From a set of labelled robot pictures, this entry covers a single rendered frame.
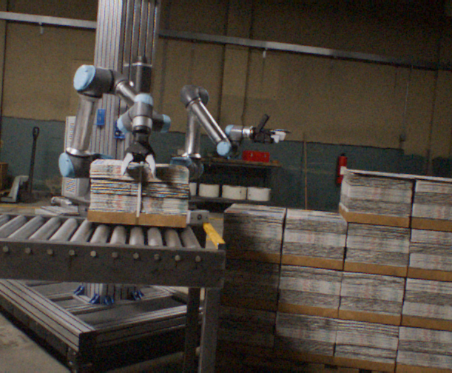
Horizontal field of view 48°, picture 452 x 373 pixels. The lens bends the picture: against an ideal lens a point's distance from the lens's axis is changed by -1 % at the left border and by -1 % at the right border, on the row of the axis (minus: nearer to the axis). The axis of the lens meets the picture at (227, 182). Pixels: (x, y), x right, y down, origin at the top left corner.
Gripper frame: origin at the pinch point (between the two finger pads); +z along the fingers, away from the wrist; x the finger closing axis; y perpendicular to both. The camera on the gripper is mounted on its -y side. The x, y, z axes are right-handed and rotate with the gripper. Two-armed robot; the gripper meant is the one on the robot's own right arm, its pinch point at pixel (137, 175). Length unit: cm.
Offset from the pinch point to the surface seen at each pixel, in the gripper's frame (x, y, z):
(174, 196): -14.2, 10.1, 3.1
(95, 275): 10.7, -11.6, 41.2
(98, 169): 14.9, 6.1, -4.2
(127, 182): 3.8, 8.5, -0.7
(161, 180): -8.9, 7.2, -1.7
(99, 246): 10.1, -16.1, 33.0
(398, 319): -123, 50, 40
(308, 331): -84, 67, 43
